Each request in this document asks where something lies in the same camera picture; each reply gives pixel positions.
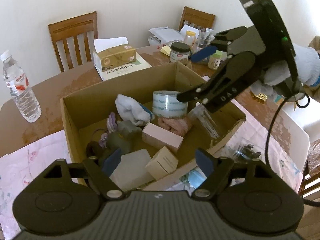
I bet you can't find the clear jar with black bits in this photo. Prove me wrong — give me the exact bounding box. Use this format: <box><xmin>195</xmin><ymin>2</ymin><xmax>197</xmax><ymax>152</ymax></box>
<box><xmin>221</xmin><ymin>142</ymin><xmax>263</xmax><ymax>163</ymax></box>

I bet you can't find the grey elephant toy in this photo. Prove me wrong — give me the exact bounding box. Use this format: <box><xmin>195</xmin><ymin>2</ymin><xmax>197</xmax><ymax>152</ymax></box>
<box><xmin>106</xmin><ymin>120</ymin><xmax>142</xmax><ymax>155</ymax></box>

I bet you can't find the purple flower hair tie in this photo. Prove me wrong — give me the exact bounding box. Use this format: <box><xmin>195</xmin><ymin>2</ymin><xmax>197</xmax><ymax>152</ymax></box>
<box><xmin>86</xmin><ymin>112</ymin><xmax>118</xmax><ymax>158</ymax></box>

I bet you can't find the cream carton box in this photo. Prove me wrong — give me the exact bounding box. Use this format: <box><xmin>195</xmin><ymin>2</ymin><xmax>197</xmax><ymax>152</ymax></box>
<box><xmin>145</xmin><ymin>146</ymin><xmax>178</xmax><ymax>180</ymax></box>

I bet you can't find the pink knitted cloth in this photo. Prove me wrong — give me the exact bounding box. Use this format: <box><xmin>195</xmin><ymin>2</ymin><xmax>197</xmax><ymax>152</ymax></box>
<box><xmin>158</xmin><ymin>117</ymin><xmax>193</xmax><ymax>137</ymax></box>

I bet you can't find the clear plastic jar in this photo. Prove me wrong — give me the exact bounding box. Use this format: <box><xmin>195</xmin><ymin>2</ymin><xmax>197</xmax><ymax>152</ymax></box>
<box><xmin>188</xmin><ymin>102</ymin><xmax>220</xmax><ymax>139</ymax></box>

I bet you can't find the pink carton box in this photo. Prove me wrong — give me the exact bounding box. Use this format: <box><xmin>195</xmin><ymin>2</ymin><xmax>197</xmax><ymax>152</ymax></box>
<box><xmin>142</xmin><ymin>123</ymin><xmax>183</xmax><ymax>154</ymax></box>

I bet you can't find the white blue-striped sock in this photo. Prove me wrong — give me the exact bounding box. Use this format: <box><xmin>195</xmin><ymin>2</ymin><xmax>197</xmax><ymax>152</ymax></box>
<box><xmin>115</xmin><ymin>94</ymin><xmax>155</xmax><ymax>126</ymax></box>

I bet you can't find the clear tape roll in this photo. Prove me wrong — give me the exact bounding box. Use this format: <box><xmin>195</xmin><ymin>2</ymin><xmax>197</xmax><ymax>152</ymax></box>
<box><xmin>152</xmin><ymin>90</ymin><xmax>188</xmax><ymax>119</ymax></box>

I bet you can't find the pen holder clutter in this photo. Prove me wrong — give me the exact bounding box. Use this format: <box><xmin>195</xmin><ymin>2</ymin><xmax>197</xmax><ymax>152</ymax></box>
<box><xmin>194</xmin><ymin>28</ymin><xmax>215</xmax><ymax>53</ymax></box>

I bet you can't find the white gloved right hand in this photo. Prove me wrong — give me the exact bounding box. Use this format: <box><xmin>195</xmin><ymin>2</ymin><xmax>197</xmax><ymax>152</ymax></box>
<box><xmin>264</xmin><ymin>43</ymin><xmax>320</xmax><ymax>87</ymax></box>

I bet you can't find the blue white snowman doll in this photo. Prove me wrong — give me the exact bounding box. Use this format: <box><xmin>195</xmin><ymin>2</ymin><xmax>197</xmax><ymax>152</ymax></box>
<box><xmin>188</xmin><ymin>167</ymin><xmax>207</xmax><ymax>189</ymax></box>

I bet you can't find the green-lid small jar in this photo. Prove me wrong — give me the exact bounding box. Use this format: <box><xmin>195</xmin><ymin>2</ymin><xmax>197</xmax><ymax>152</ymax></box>
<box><xmin>208</xmin><ymin>50</ymin><xmax>227</xmax><ymax>70</ymax></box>

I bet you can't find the yellow-lid jar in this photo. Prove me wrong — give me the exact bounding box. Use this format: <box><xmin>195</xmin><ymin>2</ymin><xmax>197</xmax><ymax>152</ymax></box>
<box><xmin>183</xmin><ymin>31</ymin><xmax>196</xmax><ymax>47</ymax></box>

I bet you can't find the gold snowflake coaster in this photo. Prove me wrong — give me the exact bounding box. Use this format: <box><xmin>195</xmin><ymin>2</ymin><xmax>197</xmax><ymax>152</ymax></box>
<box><xmin>250</xmin><ymin>92</ymin><xmax>267</xmax><ymax>103</ymax></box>

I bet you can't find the small black-lid jar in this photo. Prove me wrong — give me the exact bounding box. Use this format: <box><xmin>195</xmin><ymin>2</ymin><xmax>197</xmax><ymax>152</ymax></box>
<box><xmin>170</xmin><ymin>42</ymin><xmax>191</xmax><ymax>63</ymax></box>

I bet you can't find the open cardboard box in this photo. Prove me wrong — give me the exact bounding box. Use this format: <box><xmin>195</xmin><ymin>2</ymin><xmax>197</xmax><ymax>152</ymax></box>
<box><xmin>60</xmin><ymin>61</ymin><xmax>247</xmax><ymax>192</ymax></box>

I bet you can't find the pink floral tablecloth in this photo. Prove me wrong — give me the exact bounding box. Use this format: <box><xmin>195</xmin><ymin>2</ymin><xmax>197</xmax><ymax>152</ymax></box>
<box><xmin>0</xmin><ymin>100</ymin><xmax>304</xmax><ymax>238</ymax></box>

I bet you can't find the stack of white papers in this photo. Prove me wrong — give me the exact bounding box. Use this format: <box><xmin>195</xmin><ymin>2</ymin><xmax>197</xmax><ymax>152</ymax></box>
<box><xmin>148</xmin><ymin>27</ymin><xmax>184</xmax><ymax>46</ymax></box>

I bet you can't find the green white book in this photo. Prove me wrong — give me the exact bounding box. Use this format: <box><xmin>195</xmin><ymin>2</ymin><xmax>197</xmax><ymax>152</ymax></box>
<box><xmin>94</xmin><ymin>53</ymin><xmax>151</xmax><ymax>81</ymax></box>

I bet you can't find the tissue box with tissue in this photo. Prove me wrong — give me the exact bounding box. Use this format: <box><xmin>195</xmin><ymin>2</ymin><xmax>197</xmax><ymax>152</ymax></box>
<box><xmin>93</xmin><ymin>37</ymin><xmax>136</xmax><ymax>72</ymax></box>

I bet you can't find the clear water bottle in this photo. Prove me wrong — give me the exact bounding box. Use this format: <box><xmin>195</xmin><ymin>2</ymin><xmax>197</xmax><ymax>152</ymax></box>
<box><xmin>1</xmin><ymin>50</ymin><xmax>42</xmax><ymax>123</ymax></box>

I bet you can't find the wooden chair behind table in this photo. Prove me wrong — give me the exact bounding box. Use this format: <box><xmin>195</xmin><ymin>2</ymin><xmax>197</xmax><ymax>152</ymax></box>
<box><xmin>48</xmin><ymin>11</ymin><xmax>98</xmax><ymax>73</ymax></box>

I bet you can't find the black cable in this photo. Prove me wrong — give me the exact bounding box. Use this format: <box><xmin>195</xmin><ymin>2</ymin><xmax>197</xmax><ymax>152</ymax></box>
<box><xmin>265</xmin><ymin>92</ymin><xmax>320</xmax><ymax>208</ymax></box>

